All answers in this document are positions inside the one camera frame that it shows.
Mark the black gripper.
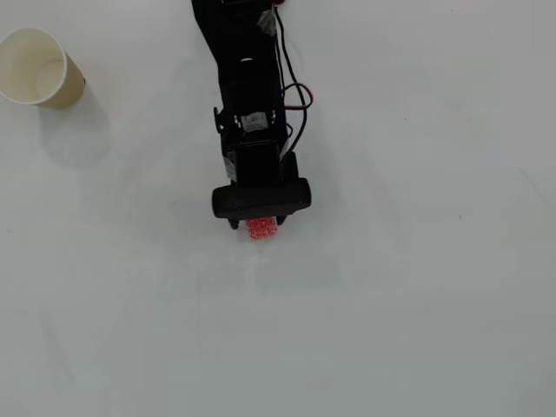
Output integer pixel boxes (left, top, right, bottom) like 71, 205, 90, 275
222, 140, 301, 231

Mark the red foam cube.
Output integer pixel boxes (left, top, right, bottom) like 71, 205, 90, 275
245, 216, 280, 242

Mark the beige paper cup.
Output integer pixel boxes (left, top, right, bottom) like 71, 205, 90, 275
0, 27, 87, 110

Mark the black oblong wrist camera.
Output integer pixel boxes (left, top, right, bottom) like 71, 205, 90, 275
210, 177, 313, 220

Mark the red servo wire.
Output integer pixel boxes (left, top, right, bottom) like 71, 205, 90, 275
281, 83, 315, 111

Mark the black cable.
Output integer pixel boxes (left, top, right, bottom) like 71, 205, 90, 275
272, 7, 309, 154

